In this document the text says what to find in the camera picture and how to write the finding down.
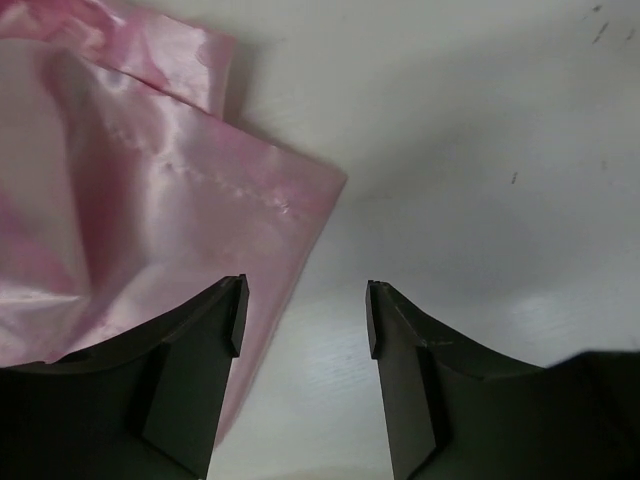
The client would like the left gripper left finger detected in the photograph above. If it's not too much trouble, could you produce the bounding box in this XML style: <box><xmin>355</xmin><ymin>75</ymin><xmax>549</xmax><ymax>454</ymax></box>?
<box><xmin>1</xmin><ymin>275</ymin><xmax>248</xmax><ymax>479</ymax></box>

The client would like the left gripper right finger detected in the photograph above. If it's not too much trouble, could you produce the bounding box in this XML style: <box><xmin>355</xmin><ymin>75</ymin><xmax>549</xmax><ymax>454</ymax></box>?
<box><xmin>366</xmin><ymin>281</ymin><xmax>639</xmax><ymax>479</ymax></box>

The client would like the pink satin cloth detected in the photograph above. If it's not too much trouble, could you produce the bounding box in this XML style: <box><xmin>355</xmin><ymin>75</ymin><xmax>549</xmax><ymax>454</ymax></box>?
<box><xmin>1</xmin><ymin>1</ymin><xmax>346</xmax><ymax>435</ymax></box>

